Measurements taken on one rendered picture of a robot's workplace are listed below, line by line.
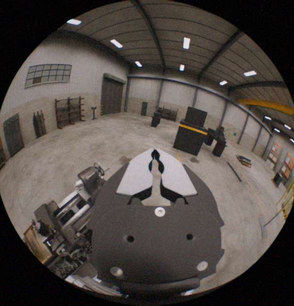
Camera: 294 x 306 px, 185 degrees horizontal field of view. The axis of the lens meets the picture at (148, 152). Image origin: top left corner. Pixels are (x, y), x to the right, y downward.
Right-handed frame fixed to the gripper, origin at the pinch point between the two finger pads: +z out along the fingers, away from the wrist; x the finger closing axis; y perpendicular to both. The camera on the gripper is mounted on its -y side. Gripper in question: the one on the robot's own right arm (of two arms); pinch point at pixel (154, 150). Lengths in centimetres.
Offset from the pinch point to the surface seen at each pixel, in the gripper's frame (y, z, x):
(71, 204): 64, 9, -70
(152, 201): 161, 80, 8
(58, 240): 54, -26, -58
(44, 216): 51, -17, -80
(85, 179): 39, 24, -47
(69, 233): 60, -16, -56
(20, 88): -281, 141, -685
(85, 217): 66, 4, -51
